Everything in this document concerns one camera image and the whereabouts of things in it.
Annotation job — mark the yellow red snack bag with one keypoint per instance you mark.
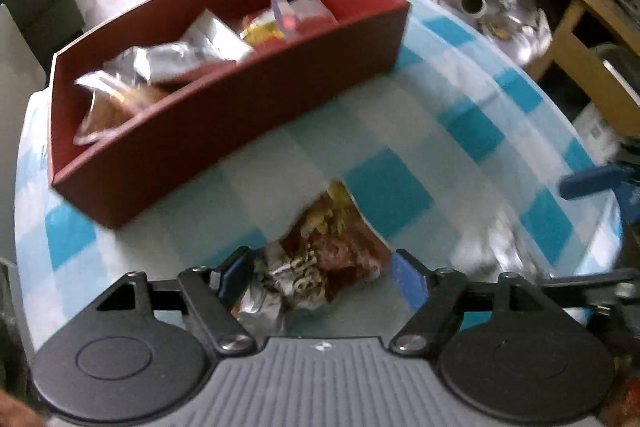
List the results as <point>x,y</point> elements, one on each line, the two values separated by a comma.
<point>260,28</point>

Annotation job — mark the brown snack packet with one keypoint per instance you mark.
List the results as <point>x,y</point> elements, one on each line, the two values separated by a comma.
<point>329,248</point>

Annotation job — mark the sausage vacuum pack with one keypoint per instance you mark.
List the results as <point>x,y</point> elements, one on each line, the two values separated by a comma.
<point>483,254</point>

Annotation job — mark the red cardboard box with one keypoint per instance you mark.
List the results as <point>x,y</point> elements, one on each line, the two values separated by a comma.
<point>115,179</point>

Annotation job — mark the Kaprons wafer pack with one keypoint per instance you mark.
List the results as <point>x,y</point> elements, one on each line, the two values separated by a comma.
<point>301,17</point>

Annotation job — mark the silver foil snack bag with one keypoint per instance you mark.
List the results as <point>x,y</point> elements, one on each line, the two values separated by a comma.
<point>176,62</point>

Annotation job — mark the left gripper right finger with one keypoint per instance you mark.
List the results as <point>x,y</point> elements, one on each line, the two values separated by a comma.
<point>434,298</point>

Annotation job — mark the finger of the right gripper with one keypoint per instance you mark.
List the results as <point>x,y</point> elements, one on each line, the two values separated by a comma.
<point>594,180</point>

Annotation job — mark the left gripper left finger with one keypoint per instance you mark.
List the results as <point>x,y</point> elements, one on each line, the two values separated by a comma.
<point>210,294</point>

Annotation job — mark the orange spicy snack pack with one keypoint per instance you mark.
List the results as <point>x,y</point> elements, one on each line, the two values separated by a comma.
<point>114,101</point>

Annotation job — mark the blue checkered tablecloth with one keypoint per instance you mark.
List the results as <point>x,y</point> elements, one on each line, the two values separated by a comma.
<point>433,153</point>

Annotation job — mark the metal kettle in bag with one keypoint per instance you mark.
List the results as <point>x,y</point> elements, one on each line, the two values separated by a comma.
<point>519,28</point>

